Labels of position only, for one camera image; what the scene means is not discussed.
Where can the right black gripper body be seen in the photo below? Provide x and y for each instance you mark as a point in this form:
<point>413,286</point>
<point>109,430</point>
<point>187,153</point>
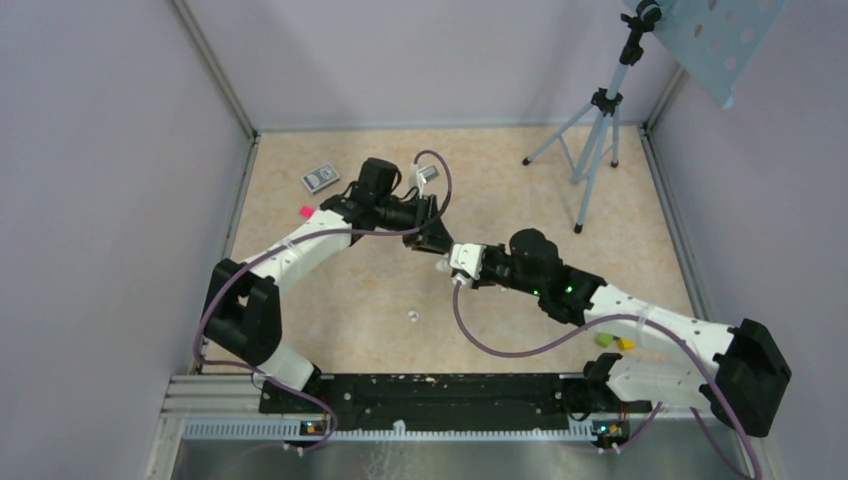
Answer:
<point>500,270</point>

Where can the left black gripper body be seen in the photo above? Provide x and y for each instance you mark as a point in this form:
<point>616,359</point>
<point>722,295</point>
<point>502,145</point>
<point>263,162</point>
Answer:
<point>400,216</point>

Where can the white charging case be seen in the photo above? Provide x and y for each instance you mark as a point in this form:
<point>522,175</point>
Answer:
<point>443,266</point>

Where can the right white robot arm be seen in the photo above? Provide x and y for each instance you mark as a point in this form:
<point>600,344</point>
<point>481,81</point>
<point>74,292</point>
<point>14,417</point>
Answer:
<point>736,372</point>

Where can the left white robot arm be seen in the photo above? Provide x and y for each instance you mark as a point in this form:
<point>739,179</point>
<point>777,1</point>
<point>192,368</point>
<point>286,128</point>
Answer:
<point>242,312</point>

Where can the card deck box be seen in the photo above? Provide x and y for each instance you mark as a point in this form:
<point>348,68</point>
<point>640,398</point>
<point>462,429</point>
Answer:
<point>320,178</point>

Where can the pink block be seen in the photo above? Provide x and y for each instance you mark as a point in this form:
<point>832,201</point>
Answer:
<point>306,212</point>

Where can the green cube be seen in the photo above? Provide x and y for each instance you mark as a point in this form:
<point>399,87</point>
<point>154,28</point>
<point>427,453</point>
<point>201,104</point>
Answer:
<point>604,340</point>

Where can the yellow cube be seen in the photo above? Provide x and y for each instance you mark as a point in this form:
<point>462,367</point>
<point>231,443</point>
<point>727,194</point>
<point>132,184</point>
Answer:
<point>625,345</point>

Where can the light blue tripod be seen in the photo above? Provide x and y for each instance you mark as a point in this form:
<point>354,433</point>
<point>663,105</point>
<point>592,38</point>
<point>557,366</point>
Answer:
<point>604,135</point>

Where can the perforated blue panel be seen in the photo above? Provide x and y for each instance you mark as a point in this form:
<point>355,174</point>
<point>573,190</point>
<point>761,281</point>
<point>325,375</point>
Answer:
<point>713,40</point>

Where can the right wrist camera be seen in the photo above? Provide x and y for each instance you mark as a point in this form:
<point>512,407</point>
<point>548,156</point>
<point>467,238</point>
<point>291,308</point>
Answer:
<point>466,262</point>

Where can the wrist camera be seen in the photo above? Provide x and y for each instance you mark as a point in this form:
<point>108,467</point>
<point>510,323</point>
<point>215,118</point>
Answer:
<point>421,175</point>
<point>466,262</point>

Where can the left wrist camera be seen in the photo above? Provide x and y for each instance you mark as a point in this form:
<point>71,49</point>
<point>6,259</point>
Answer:
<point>421,175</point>

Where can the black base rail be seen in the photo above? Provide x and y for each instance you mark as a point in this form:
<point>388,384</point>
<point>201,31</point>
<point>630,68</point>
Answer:
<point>450,402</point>

